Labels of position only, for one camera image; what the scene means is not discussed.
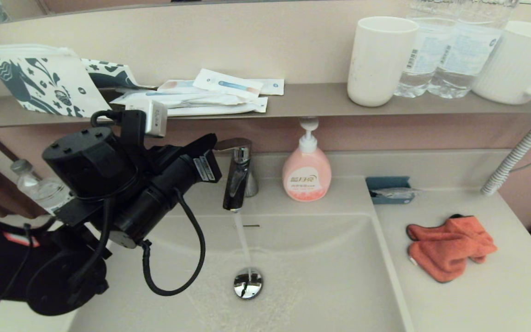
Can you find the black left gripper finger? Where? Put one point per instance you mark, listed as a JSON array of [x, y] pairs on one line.
[[194, 146], [205, 150]]

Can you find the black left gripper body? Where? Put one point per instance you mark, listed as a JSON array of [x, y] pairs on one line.
[[164, 193]]

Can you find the orange cleaning cloth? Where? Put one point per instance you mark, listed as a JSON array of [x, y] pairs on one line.
[[450, 249]]

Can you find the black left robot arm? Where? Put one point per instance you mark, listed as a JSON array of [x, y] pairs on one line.
[[85, 161]]

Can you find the chrome faucet body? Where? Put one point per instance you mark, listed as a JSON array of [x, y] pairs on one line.
[[238, 184]]

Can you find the beige sink basin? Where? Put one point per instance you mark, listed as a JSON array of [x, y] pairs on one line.
[[316, 276]]

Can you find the white sachet orange print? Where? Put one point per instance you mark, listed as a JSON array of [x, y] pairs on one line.
[[178, 85]]

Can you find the white toothbrush print sachet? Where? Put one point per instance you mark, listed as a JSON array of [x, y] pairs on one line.
[[228, 84]]

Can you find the small white sachet blue logo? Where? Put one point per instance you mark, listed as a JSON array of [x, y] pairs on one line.
[[272, 86]]

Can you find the pink hand soap pump bottle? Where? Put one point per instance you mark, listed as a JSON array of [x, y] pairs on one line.
[[307, 177]]

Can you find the small white blue patterned pouch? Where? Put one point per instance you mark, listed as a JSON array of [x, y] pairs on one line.
[[111, 73]]

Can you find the chrome drain stopper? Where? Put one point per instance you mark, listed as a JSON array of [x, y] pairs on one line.
[[248, 283]]

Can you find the capped water bottle deer label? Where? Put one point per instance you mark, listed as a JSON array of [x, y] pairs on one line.
[[39, 186]]

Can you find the large white blue patterned pouch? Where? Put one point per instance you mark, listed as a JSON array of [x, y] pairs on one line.
[[44, 80]]

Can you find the blue soap tray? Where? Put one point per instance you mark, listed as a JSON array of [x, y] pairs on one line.
[[385, 183]]

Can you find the white plastic tumbler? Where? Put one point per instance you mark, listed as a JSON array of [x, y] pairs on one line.
[[378, 64]]

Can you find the silver foil sachet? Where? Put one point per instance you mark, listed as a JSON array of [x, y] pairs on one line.
[[394, 193]]

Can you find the clear water bottle white label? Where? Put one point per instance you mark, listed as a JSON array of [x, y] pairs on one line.
[[427, 55], [466, 55]]

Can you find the white ribbed mug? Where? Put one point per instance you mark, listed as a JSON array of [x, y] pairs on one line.
[[514, 64]]

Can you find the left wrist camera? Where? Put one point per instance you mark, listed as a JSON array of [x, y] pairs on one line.
[[152, 117]]

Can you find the grey wall shelf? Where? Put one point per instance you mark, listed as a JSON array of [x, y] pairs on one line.
[[316, 98]]

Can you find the wall mirror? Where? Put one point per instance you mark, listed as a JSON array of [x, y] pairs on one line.
[[155, 3]]

